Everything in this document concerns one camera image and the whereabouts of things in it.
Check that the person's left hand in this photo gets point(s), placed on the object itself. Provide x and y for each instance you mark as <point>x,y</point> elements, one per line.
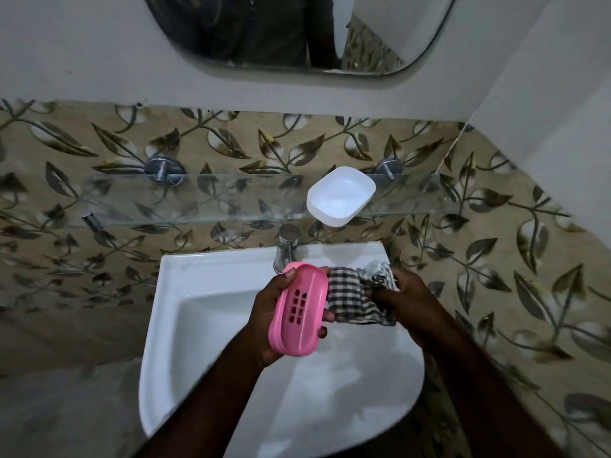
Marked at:
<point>257,319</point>

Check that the person's right hand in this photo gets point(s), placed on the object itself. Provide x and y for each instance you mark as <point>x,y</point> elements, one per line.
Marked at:
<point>410,305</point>

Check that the person's right fingers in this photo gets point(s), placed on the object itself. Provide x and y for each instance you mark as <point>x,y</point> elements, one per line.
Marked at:
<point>379,295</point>

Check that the person's left thumb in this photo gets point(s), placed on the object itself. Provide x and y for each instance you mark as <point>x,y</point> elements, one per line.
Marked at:
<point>282,280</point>

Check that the black white checkered cloth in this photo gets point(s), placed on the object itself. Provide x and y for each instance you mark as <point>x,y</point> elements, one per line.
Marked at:
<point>355,298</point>

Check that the pink plastic soap dish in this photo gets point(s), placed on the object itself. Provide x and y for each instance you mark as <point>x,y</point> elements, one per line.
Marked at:
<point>299,310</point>

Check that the person's right forearm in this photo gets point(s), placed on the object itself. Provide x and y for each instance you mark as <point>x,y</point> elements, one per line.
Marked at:
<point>487,391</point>

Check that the person's left forearm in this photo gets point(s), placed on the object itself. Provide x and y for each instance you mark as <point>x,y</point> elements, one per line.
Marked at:
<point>200,405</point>

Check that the chrome basin tap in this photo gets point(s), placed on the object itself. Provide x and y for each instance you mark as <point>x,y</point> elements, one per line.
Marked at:
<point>285,247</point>

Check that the white ceramic wash basin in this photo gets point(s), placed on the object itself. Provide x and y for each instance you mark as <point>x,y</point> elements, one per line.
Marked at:
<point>286,367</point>

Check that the white plastic soap dish tray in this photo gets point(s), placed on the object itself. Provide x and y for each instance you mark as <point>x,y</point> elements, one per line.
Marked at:
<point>341,195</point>

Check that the glass wall shelf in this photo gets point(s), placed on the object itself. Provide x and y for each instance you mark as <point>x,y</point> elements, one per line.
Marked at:
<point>238,197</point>

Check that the chrome shelf bracket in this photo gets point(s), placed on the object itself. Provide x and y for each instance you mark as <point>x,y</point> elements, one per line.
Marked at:
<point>389,167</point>
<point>164,169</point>

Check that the wall mirror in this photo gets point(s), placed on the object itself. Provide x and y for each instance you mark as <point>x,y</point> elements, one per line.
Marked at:
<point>296,30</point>

